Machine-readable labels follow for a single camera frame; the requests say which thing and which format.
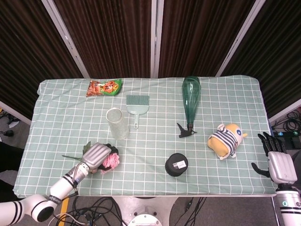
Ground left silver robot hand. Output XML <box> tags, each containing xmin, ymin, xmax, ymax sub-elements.
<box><xmin>79</xmin><ymin>142</ymin><xmax>119</xmax><ymax>172</ymax></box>

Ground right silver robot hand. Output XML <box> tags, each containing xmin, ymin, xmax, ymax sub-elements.
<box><xmin>251</xmin><ymin>131</ymin><xmax>298</xmax><ymax>185</ymax></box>

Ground pink artificial flower bouquet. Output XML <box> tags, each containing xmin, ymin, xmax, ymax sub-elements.
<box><xmin>62</xmin><ymin>141</ymin><xmax>120</xmax><ymax>175</ymax></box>

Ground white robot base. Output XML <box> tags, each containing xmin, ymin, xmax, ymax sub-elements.
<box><xmin>110</xmin><ymin>195</ymin><xmax>182</xmax><ymax>226</ymax></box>

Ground clear textured glass vase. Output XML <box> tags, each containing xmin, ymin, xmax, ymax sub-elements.
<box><xmin>105</xmin><ymin>107</ymin><xmax>130</xmax><ymax>140</ymax></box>

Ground yellow striped plush toy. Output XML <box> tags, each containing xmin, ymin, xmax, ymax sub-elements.
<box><xmin>207</xmin><ymin>124</ymin><xmax>248</xmax><ymax>161</ymax></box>

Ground green checkered tablecloth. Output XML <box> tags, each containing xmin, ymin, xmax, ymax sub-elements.
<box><xmin>12</xmin><ymin>75</ymin><xmax>277</xmax><ymax>197</ymax></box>

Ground light blue small brush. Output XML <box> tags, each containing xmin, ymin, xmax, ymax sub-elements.
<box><xmin>126</xmin><ymin>95</ymin><xmax>150</xmax><ymax>129</ymax></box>

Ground orange green snack bag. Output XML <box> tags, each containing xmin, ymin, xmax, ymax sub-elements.
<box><xmin>86</xmin><ymin>79</ymin><xmax>123</xmax><ymax>97</ymax></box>

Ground black mesh pen holder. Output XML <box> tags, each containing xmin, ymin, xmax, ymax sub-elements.
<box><xmin>165</xmin><ymin>153</ymin><xmax>189</xmax><ymax>177</ymax></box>

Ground green spray bottle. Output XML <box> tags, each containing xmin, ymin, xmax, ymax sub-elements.
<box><xmin>177</xmin><ymin>76</ymin><xmax>202</xmax><ymax>139</ymax></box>

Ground black floor cables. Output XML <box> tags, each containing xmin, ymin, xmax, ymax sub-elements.
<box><xmin>50</xmin><ymin>196</ymin><xmax>210</xmax><ymax>226</ymax></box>

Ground white metal screen frame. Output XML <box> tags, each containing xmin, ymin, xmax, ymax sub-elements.
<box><xmin>41</xmin><ymin>0</ymin><xmax>269</xmax><ymax>78</ymax></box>

